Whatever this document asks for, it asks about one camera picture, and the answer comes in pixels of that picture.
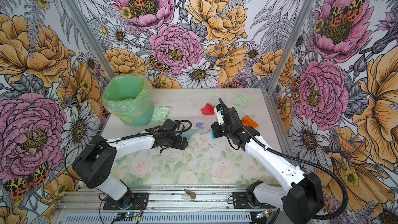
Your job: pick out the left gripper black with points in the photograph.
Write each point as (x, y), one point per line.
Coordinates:
(177, 144)

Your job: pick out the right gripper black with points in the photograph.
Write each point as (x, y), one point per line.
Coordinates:
(216, 125)

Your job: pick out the grey-blue hand brush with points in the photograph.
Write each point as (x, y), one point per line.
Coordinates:
(206, 131)

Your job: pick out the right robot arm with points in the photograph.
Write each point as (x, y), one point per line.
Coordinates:
(299, 195)

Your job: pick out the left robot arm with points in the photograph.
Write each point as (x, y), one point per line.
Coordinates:
(94, 164)

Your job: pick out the orange paper scrap right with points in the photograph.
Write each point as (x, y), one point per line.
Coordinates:
(248, 122)

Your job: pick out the light green paper scrap left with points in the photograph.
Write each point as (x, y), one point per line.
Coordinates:
(160, 113)

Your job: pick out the light green paper scrap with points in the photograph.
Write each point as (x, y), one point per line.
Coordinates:
(160, 113)
(241, 101)

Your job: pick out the red paper scrap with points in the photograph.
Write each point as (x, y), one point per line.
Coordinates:
(208, 109)

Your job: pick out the light green paper scrap right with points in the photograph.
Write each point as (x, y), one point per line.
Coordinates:
(241, 101)

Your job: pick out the purple paper scrap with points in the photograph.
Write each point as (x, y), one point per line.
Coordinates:
(200, 125)

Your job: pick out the green bin with bag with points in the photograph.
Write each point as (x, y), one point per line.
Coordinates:
(129, 97)

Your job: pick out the beige clip on rail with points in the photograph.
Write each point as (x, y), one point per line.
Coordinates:
(188, 195)

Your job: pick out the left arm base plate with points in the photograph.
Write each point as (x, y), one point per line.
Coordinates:
(130, 201)

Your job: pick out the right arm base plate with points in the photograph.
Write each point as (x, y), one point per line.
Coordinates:
(246, 200)

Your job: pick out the aluminium rail frame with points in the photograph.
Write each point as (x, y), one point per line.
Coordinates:
(212, 206)

